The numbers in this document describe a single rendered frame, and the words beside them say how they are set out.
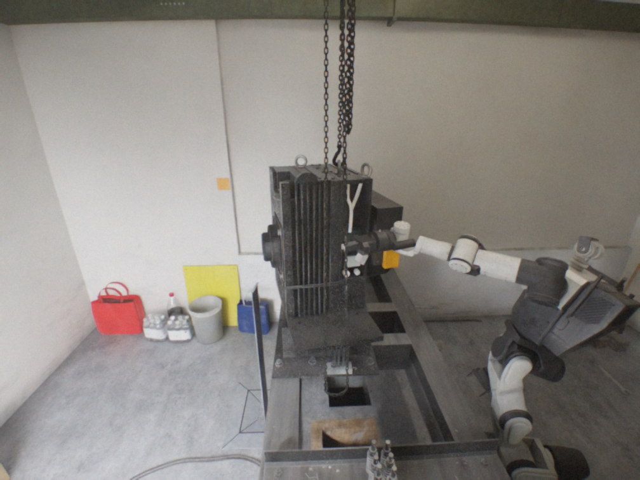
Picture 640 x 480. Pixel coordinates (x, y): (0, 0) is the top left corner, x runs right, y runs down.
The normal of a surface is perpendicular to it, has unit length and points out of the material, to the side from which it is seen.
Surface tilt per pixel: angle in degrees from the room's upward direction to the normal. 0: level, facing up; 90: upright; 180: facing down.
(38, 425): 0
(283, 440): 0
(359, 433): 90
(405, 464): 0
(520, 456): 90
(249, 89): 90
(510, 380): 90
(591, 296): 73
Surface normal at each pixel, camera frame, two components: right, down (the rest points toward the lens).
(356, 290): 0.25, 0.36
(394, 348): 0.04, 0.37
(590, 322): -0.85, -0.10
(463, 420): 0.00, -0.93
